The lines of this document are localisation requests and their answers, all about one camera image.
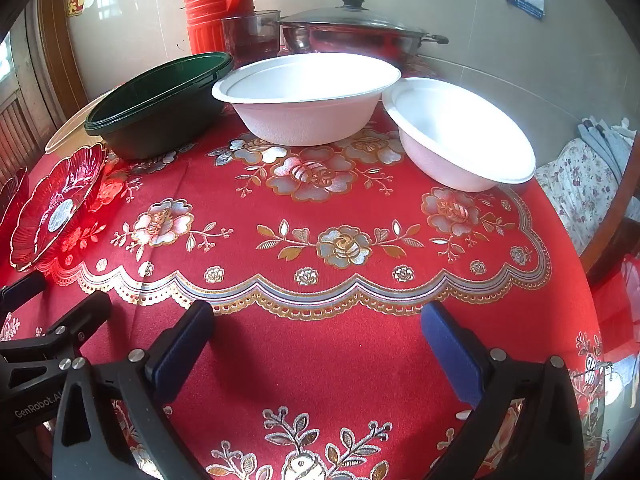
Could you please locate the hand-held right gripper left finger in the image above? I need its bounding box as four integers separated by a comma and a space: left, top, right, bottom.
52, 300, 216, 480

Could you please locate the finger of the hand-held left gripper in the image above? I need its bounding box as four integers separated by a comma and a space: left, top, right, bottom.
0, 272, 47, 318
0, 290, 112, 396

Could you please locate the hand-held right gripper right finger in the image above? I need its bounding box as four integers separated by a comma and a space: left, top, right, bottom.
421, 301, 586, 480

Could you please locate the red glass plate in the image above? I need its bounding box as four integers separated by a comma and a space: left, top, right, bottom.
0, 166, 29, 233
9, 142, 109, 273

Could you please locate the cream bowl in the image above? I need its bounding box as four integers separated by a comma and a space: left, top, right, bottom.
45, 89, 117, 155

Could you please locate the dark green plastic bowl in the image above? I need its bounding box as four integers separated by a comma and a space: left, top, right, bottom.
84, 51, 235, 161

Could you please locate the white foam bowl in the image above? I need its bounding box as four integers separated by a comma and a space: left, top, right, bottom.
211, 53, 402, 147
382, 77, 537, 193

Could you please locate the red floral tablecloth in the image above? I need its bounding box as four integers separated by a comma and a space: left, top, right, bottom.
0, 52, 608, 480

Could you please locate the red printed cloth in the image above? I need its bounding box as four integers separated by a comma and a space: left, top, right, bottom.
590, 254, 640, 361

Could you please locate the wooden chair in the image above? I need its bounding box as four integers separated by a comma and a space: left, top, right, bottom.
582, 150, 640, 286

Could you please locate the wooden door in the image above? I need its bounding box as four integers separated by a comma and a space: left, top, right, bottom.
0, 0, 88, 176

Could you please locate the floral cloth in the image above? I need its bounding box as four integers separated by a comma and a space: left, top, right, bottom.
535, 137, 628, 256

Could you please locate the grey cloth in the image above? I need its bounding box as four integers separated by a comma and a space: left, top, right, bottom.
577, 116, 638, 173

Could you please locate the clear glass cup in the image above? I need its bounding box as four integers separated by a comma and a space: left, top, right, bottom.
221, 9, 281, 68

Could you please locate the stainless steel pot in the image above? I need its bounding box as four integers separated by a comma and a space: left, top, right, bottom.
280, 25, 449, 67

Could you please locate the orange ribbed thermos jug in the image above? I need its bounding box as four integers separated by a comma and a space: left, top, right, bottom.
179, 0, 257, 59

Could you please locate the glass pot lid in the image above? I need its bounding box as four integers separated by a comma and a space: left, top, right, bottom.
277, 0, 432, 41

